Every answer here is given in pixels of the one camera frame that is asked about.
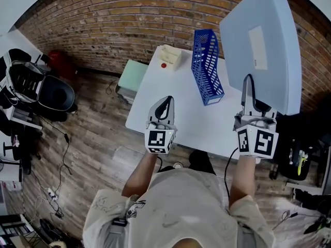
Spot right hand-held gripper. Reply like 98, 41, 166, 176
232, 73, 279, 165

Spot person's right forearm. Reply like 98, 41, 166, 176
229, 155, 257, 209

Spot beige desk organizer box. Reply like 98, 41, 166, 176
157, 44, 183, 71

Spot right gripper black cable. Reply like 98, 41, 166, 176
223, 147, 239, 200

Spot long black floor cable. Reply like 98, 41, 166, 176
38, 117, 73, 191

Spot open black backpack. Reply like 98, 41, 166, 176
0, 48, 78, 113

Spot light blue folder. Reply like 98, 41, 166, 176
219, 0, 302, 116

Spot yellow-green toy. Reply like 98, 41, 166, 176
289, 148, 311, 177

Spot person's left forearm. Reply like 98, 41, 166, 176
121, 151, 159, 198

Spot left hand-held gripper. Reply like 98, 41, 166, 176
144, 96, 178, 154

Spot person's black trousers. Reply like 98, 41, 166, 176
159, 150, 217, 176

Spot person's off-white shirt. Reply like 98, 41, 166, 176
82, 168, 275, 248

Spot blue mesh file holder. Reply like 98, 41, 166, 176
190, 29, 225, 106

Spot red bag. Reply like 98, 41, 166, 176
48, 50, 78, 80

